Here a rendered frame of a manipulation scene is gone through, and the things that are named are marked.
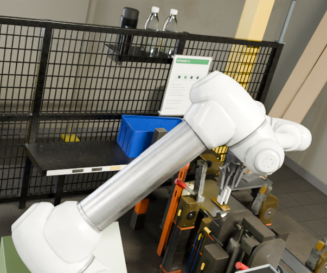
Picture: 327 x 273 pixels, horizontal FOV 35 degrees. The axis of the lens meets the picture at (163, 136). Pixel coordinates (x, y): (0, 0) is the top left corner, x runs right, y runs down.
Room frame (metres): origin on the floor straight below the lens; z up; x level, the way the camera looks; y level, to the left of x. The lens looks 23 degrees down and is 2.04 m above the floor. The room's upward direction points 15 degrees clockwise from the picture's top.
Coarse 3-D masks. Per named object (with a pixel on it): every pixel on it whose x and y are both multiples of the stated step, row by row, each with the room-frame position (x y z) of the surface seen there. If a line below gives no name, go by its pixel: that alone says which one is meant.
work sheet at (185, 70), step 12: (180, 60) 2.32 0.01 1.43; (192, 60) 2.36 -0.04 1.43; (204, 60) 2.41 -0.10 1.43; (180, 72) 2.33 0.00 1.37; (192, 72) 2.37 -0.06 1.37; (204, 72) 2.42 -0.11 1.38; (168, 84) 2.30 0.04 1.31; (180, 84) 2.34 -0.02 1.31; (192, 84) 2.39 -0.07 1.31; (168, 96) 2.31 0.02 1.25; (180, 96) 2.35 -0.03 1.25; (168, 108) 2.32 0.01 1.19; (180, 108) 2.37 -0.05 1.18
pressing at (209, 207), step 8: (208, 184) 2.03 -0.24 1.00; (216, 184) 2.05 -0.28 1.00; (208, 192) 1.95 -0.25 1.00; (216, 192) 1.97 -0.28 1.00; (208, 200) 1.89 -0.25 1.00; (232, 200) 1.94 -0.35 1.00; (200, 208) 1.81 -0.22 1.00; (208, 208) 1.82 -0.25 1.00; (216, 208) 1.84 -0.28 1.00; (232, 208) 1.87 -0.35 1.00; (240, 208) 1.89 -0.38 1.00; (208, 216) 1.76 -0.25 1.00; (256, 216) 1.86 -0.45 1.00; (264, 224) 1.82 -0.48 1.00; (288, 256) 1.63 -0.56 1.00; (288, 264) 1.58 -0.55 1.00; (296, 264) 1.59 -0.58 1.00; (304, 264) 1.61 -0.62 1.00; (280, 272) 1.51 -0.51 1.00; (296, 272) 1.54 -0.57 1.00; (304, 272) 1.55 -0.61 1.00; (312, 272) 1.57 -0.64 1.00
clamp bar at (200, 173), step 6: (198, 162) 1.77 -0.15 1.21; (204, 162) 1.78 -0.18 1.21; (210, 162) 1.78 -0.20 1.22; (198, 168) 1.77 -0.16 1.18; (204, 168) 1.76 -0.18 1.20; (198, 174) 1.77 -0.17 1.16; (204, 174) 1.77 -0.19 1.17; (198, 180) 1.77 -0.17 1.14; (204, 180) 1.77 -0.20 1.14; (198, 186) 1.77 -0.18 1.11; (198, 192) 1.76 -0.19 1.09
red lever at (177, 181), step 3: (177, 180) 1.71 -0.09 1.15; (180, 180) 1.72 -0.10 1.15; (177, 183) 1.70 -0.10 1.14; (180, 183) 1.71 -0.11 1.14; (183, 183) 1.73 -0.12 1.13; (180, 186) 1.72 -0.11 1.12; (183, 186) 1.72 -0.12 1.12; (186, 186) 1.73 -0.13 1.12; (186, 189) 1.74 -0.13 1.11; (189, 189) 1.75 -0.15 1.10; (189, 192) 1.75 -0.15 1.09; (192, 192) 1.76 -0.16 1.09; (195, 192) 1.77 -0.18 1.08; (195, 195) 1.77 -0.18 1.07
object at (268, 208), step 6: (270, 198) 1.96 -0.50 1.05; (276, 198) 1.97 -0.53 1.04; (264, 204) 1.91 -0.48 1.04; (270, 204) 1.92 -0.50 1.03; (276, 204) 1.95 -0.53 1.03; (264, 210) 1.91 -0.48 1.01; (270, 210) 1.93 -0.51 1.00; (258, 216) 1.91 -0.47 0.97; (264, 216) 1.92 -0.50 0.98; (270, 216) 1.94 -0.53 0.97; (264, 222) 1.93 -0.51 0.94; (270, 222) 1.95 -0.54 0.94
